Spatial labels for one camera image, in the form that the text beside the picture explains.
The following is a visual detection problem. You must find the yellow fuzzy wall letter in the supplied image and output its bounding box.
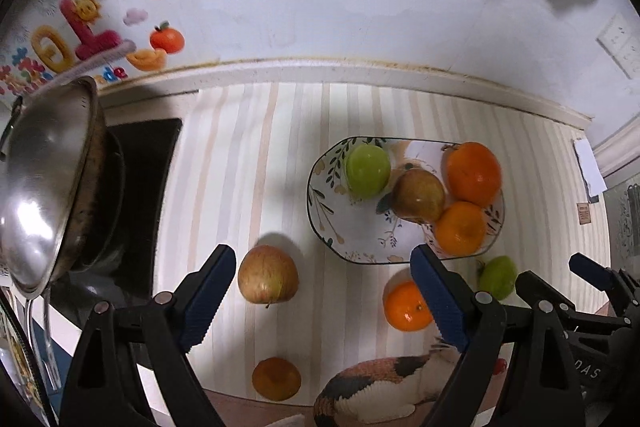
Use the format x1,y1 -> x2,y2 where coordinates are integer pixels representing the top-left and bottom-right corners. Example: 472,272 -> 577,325
30,26 -> 76,72

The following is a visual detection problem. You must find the orange with green stem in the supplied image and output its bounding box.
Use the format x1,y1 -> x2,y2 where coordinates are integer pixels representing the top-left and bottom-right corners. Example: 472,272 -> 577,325
383,279 -> 435,333

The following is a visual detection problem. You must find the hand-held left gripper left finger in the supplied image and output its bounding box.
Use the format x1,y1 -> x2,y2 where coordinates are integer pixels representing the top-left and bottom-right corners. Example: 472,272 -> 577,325
59,244 -> 237,427

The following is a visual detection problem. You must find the large orange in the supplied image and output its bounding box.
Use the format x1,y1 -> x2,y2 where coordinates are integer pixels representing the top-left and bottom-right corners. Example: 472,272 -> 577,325
442,142 -> 502,208

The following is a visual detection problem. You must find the red-green apple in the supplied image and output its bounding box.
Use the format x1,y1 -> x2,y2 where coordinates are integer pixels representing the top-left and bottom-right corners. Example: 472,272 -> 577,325
391,168 -> 447,224

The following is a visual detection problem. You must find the tangerine wall sticker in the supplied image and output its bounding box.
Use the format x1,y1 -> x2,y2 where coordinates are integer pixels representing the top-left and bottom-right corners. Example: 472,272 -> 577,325
150,21 -> 185,55

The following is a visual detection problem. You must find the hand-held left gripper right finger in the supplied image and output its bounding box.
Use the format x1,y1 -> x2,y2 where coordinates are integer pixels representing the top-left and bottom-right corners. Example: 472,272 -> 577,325
410,244 -> 587,427

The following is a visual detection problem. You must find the dull dark orange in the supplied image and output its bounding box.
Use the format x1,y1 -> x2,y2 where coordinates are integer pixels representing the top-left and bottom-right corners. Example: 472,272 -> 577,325
251,357 -> 302,402

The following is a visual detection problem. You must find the red-yellow apple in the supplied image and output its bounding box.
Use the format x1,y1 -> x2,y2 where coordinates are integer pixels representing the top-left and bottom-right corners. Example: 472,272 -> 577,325
237,245 -> 299,308

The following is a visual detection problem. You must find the striped table liner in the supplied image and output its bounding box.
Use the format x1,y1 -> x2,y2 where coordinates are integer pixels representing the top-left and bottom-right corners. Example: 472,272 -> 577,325
150,79 -> 613,408

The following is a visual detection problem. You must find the small green apple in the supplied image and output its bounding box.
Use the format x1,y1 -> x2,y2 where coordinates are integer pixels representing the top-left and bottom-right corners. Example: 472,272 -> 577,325
477,255 -> 519,301

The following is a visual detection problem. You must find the black gas stove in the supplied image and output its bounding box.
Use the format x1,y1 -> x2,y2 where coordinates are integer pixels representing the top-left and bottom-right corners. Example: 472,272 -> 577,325
50,117 -> 183,373

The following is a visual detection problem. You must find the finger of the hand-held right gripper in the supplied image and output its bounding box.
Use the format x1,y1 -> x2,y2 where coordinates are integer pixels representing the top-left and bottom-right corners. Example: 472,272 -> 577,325
568,252 -> 640,324
515,271 -> 577,316

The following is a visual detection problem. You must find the stainless steel wok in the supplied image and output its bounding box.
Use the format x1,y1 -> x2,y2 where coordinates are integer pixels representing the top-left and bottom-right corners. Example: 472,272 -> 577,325
0,76 -> 108,298

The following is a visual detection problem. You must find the floral ceramic plate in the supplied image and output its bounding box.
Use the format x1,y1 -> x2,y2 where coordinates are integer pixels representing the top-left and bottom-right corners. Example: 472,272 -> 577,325
306,136 -> 506,265

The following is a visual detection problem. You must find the large green apple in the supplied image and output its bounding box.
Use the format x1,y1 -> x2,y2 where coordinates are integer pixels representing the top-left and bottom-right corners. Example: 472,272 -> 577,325
345,143 -> 392,202

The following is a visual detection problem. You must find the sun wall sticker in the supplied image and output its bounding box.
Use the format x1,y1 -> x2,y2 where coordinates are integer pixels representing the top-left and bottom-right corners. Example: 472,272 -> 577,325
70,0 -> 103,25

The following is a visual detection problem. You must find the white wall socket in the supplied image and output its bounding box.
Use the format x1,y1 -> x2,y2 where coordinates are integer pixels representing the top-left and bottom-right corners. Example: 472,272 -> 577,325
596,12 -> 640,80

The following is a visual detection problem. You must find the pink fuzzy wall letter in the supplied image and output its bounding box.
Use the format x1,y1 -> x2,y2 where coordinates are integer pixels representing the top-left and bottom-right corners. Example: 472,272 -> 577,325
60,0 -> 121,60

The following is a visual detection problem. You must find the medium orange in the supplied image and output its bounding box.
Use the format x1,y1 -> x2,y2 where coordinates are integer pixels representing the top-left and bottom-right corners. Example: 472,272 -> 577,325
433,201 -> 487,257

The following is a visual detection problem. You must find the white paper sheet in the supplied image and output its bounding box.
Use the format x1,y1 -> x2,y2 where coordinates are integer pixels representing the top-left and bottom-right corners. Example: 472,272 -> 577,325
573,138 -> 607,202

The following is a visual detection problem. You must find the gold ingot wall sticker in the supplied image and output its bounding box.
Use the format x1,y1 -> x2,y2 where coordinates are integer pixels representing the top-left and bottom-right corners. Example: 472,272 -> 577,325
126,48 -> 166,72

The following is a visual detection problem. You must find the calico cat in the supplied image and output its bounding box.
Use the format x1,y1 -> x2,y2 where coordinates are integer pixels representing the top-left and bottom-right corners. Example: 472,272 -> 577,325
313,339 -> 506,426

